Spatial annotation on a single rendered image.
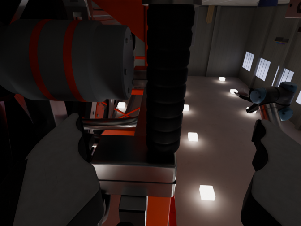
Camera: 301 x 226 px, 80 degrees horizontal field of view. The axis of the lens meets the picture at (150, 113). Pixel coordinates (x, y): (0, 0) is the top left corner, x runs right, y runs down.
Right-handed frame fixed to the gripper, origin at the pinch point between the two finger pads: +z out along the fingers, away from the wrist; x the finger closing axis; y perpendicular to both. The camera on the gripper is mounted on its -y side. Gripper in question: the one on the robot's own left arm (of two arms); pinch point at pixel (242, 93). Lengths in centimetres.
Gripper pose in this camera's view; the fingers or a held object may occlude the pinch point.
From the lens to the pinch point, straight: 140.0
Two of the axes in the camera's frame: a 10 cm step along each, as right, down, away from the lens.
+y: 1.5, -8.8, -4.5
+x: -9.7, -0.4, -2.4
